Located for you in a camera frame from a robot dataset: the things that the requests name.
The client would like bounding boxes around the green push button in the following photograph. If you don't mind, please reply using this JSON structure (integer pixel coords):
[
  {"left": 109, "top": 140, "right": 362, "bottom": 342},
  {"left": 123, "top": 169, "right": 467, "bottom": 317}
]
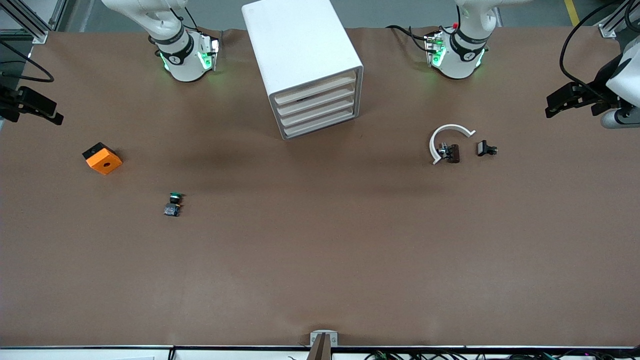
[{"left": 164, "top": 192, "right": 185, "bottom": 218}]

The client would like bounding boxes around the orange block with black piece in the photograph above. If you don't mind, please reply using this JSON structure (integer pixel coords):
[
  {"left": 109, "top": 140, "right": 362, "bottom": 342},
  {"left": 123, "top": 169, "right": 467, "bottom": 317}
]
[{"left": 82, "top": 142, "right": 123, "bottom": 176}]

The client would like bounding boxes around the white curved plastic piece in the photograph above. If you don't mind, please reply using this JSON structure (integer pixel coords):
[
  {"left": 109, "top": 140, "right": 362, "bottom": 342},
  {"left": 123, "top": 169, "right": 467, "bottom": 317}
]
[{"left": 429, "top": 124, "right": 477, "bottom": 166}]

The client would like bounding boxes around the dark brown small component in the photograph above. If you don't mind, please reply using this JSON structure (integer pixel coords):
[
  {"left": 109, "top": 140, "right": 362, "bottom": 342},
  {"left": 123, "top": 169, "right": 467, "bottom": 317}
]
[{"left": 437, "top": 143, "right": 461, "bottom": 164}]

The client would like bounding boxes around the large table cover mat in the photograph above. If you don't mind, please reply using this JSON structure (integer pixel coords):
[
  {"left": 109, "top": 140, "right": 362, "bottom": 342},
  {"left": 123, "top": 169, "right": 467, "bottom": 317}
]
[{"left": 0, "top": 25, "right": 640, "bottom": 348}]

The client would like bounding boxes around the aluminium frame profile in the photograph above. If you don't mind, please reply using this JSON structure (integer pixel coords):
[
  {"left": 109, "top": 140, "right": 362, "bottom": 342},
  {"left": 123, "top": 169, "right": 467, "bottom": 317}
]
[
  {"left": 0, "top": 0, "right": 68, "bottom": 45},
  {"left": 597, "top": 0, "right": 640, "bottom": 40}
]

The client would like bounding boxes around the black base cable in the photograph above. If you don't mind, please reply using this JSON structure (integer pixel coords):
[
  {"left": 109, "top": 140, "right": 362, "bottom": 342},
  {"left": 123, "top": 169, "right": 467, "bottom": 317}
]
[{"left": 386, "top": 24, "right": 432, "bottom": 52}]

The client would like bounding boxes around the white table edge rail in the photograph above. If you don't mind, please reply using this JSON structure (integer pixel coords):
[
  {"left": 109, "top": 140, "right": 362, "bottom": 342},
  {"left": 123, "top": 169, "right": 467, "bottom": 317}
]
[{"left": 0, "top": 345, "right": 640, "bottom": 360}]

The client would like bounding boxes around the grey metal bracket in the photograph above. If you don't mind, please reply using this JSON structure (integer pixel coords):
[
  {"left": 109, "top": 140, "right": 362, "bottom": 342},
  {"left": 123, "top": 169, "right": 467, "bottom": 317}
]
[{"left": 310, "top": 330, "right": 339, "bottom": 347}]

